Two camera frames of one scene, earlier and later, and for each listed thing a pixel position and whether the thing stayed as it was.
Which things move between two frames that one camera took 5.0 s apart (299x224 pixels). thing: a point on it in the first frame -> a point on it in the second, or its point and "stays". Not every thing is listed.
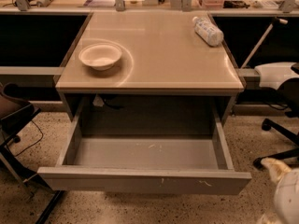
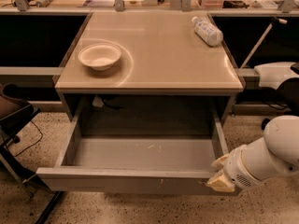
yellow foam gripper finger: x=276 y=168 -> x=234 y=168
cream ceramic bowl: x=100 y=56 stays
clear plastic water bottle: x=209 y=34 stays
